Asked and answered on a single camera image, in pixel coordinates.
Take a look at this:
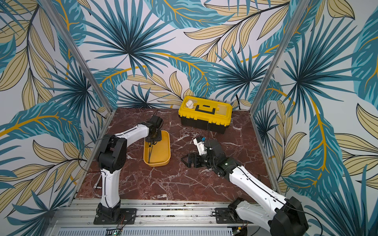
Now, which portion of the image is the yellow black toolbox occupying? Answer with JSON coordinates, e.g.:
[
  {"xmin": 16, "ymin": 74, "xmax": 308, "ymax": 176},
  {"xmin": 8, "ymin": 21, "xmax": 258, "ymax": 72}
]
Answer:
[{"xmin": 178, "ymin": 96, "xmax": 232, "ymax": 134}]

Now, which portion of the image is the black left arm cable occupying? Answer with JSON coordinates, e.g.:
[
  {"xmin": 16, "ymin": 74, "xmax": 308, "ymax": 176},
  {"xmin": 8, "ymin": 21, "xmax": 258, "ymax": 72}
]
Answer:
[{"xmin": 77, "ymin": 138, "xmax": 102, "ymax": 173}]

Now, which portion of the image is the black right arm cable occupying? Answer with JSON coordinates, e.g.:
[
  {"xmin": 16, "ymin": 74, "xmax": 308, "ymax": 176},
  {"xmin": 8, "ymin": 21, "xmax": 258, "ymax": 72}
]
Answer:
[{"xmin": 295, "ymin": 206, "xmax": 324, "ymax": 236}]

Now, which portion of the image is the small metal tool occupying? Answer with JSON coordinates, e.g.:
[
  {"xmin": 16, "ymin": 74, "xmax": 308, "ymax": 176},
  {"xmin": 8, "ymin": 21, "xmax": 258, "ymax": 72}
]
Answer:
[{"xmin": 94, "ymin": 183, "xmax": 102, "ymax": 189}]

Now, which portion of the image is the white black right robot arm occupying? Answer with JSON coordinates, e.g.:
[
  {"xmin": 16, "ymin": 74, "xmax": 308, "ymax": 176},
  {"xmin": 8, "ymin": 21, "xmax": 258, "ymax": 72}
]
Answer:
[{"xmin": 181, "ymin": 137, "xmax": 309, "ymax": 236}]

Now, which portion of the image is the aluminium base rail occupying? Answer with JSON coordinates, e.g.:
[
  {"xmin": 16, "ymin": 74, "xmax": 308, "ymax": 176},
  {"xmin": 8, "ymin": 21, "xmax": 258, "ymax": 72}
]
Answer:
[{"xmin": 44, "ymin": 199, "xmax": 302, "ymax": 236}]

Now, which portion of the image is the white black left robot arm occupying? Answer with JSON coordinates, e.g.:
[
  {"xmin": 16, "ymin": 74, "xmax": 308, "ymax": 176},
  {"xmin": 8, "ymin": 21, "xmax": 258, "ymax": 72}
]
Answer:
[{"xmin": 96, "ymin": 122, "xmax": 162, "ymax": 221}]

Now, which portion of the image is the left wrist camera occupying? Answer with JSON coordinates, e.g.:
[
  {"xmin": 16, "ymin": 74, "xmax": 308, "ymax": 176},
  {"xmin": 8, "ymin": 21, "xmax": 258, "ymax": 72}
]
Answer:
[{"xmin": 149, "ymin": 115, "xmax": 163, "ymax": 130}]

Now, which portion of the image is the aluminium corner frame post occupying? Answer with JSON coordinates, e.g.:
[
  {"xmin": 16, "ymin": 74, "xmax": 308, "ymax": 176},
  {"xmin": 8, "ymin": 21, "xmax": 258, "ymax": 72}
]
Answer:
[{"xmin": 40, "ymin": 0, "xmax": 113, "ymax": 113}]

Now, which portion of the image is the yellow plastic storage tray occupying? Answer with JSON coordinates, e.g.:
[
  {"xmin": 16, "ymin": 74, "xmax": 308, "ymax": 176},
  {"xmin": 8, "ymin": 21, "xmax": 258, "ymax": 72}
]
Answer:
[{"xmin": 143, "ymin": 130, "xmax": 171, "ymax": 167}]

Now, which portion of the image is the aluminium right frame post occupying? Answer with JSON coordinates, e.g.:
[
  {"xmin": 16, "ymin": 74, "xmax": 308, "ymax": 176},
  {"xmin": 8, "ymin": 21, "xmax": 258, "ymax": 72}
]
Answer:
[{"xmin": 249, "ymin": 1, "xmax": 310, "ymax": 117}]

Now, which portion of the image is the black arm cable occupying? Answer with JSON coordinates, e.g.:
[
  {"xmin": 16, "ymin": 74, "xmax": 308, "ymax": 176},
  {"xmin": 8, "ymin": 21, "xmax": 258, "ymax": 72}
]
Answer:
[
  {"xmin": 77, "ymin": 138, "xmax": 102, "ymax": 173},
  {"xmin": 295, "ymin": 206, "xmax": 324, "ymax": 236}
]

